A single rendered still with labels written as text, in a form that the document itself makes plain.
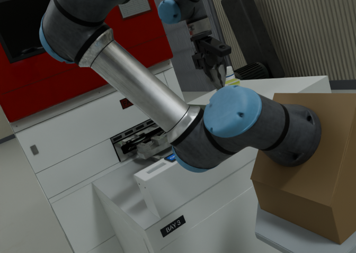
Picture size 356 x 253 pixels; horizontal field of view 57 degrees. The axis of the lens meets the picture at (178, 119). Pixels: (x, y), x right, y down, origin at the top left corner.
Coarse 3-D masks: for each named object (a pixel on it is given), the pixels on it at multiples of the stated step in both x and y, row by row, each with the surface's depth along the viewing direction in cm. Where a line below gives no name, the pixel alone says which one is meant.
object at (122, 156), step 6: (150, 126) 168; (156, 126) 169; (138, 132) 164; (144, 132) 166; (126, 138) 162; (132, 138) 163; (114, 144) 159; (120, 144) 160; (120, 150) 160; (132, 150) 164; (120, 156) 161; (126, 156) 162
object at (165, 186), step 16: (160, 160) 112; (240, 160) 118; (144, 176) 104; (160, 176) 103; (176, 176) 106; (192, 176) 109; (208, 176) 112; (224, 176) 115; (144, 192) 107; (160, 192) 103; (176, 192) 106; (192, 192) 109; (160, 208) 104; (176, 208) 107
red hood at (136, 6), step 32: (0, 0) 128; (32, 0) 133; (0, 32) 129; (32, 32) 134; (128, 32) 154; (160, 32) 162; (0, 64) 130; (32, 64) 135; (64, 64) 142; (0, 96) 131; (32, 96) 136; (64, 96) 142
